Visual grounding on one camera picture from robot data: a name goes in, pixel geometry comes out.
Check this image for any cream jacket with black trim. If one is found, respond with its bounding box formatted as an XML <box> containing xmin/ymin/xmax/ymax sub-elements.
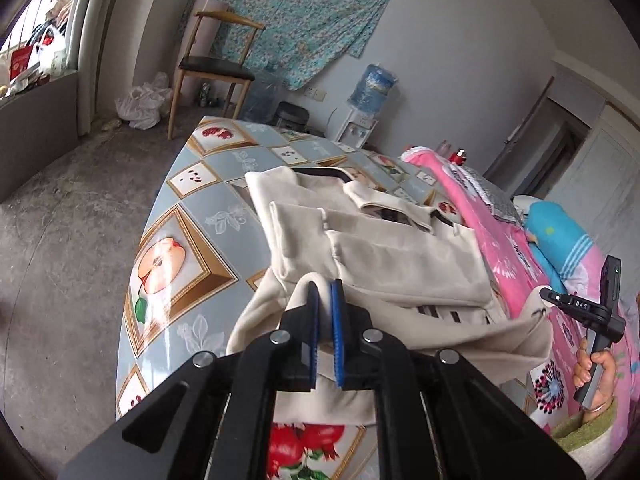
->
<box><xmin>226</xmin><ymin>164</ymin><xmax>554</xmax><ymax>426</ymax></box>

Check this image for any person's right hand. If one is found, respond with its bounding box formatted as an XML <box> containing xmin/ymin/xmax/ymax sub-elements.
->
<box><xmin>573</xmin><ymin>340</ymin><xmax>616</xmax><ymax>418</ymax></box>

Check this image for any pink floral blanket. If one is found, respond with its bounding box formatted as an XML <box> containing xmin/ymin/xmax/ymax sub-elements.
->
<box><xmin>400</xmin><ymin>145</ymin><xmax>640</xmax><ymax>453</ymax></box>

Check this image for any blue pillow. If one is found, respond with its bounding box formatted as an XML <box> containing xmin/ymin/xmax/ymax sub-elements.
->
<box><xmin>524</xmin><ymin>200</ymin><xmax>598</xmax><ymax>297</ymax></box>

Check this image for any grey lace cloth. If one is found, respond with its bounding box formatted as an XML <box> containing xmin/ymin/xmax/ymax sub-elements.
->
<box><xmin>459</xmin><ymin>166</ymin><xmax>522</xmax><ymax>224</ymax></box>

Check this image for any fruit pattern table cloth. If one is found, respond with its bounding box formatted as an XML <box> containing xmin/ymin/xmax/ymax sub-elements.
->
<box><xmin>115</xmin><ymin>115</ymin><xmax>467</xmax><ymax>480</ymax></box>

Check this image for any white water dispenser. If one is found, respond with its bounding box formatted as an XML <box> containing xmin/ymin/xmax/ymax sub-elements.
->
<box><xmin>335</xmin><ymin>108</ymin><xmax>378</xmax><ymax>148</ymax></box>

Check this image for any black rice cooker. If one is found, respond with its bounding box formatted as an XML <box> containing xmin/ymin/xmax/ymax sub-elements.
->
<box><xmin>271</xmin><ymin>101</ymin><xmax>309</xmax><ymax>132</ymax></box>

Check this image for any blue water jug on dispenser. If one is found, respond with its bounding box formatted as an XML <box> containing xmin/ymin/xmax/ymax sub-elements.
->
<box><xmin>347</xmin><ymin>64</ymin><xmax>398</xmax><ymax>117</ymax></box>

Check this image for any empty clear water jug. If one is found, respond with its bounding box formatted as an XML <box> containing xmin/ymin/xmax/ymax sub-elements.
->
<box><xmin>240</xmin><ymin>64</ymin><xmax>282</xmax><ymax>124</ymax></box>

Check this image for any wooden chair with black seat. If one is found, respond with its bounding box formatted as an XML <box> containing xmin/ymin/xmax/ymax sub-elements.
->
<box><xmin>167</xmin><ymin>10</ymin><xmax>266</xmax><ymax>140</ymax></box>

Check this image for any white plastic bag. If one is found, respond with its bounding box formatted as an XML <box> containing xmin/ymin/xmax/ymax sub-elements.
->
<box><xmin>115</xmin><ymin>72</ymin><xmax>174</xmax><ymax>130</ymax></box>

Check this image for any dark grey cabinet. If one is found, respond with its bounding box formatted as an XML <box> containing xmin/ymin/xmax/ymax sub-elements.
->
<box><xmin>0</xmin><ymin>72</ymin><xmax>79</xmax><ymax>200</ymax></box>

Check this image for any teal floral wall cloth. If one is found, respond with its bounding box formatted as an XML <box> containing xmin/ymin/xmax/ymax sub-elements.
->
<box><xmin>177</xmin><ymin>0</ymin><xmax>390</xmax><ymax>91</ymax></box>

